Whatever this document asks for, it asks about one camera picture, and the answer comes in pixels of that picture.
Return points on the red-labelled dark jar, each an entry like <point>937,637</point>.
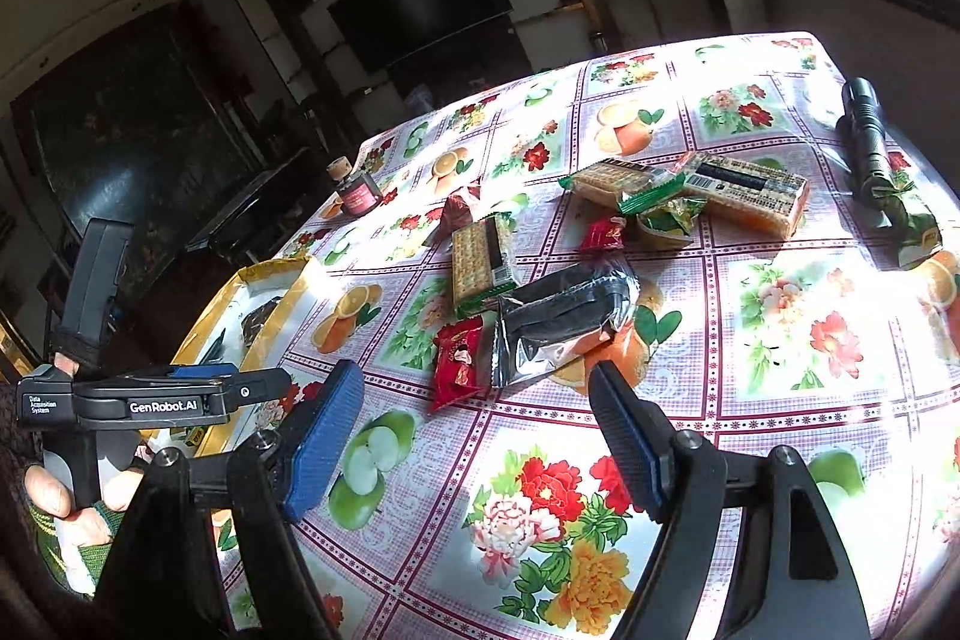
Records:
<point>356,189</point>

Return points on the red small snack packet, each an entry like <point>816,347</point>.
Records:
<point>455,375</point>

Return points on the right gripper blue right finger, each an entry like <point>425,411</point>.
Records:
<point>639,437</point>

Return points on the floral fruit tablecloth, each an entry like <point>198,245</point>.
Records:
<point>684,212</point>

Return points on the silver foil snack bag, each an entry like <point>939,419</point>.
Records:
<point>559,318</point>

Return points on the dark red foil snack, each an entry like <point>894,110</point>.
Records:
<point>457,213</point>

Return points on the orange cracker pack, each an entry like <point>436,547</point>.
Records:
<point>761,198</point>

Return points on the small red candy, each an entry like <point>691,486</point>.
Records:
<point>604,235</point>

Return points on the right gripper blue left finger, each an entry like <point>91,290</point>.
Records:
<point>312,438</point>

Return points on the green wafer pack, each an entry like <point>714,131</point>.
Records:
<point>629,188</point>

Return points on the yellow-taped white box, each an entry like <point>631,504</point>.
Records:
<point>216,338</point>

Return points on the green snack by flashlight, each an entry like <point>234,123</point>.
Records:
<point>914,228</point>

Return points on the green cracker pack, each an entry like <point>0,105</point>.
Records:
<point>483,265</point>

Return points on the black flashlight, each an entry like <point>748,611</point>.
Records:
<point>864,136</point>

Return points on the dark green snack pack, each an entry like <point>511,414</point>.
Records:
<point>252,323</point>

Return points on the left hand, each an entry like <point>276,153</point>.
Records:
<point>119,471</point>

